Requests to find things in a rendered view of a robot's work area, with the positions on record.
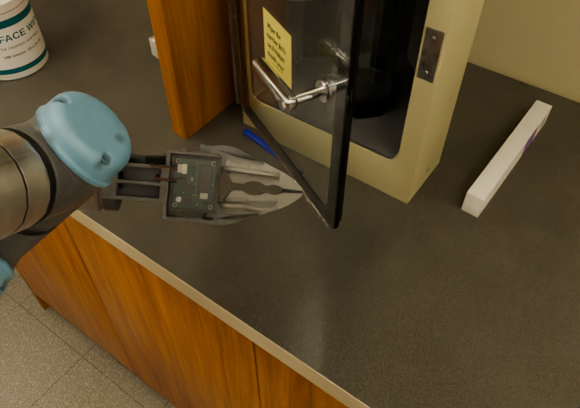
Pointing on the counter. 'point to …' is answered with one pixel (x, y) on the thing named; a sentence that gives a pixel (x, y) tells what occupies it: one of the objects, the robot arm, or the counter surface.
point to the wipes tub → (18, 32)
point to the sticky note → (277, 47)
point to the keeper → (430, 54)
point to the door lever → (288, 101)
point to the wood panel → (192, 45)
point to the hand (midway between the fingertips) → (290, 191)
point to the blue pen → (258, 141)
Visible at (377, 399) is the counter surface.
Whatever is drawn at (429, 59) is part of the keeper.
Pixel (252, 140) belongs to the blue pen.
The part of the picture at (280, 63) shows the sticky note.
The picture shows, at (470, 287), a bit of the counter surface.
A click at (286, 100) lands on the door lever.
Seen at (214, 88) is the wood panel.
